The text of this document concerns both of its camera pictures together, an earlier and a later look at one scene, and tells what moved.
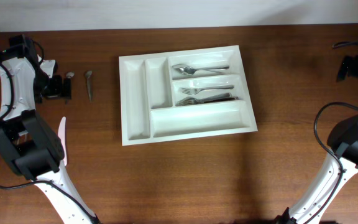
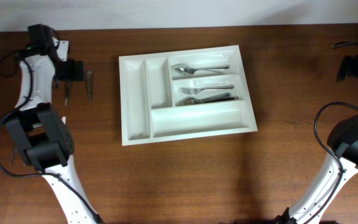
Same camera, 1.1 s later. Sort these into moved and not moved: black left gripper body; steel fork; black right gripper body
Moved: black left gripper body
Not moved: black right gripper body; steel fork
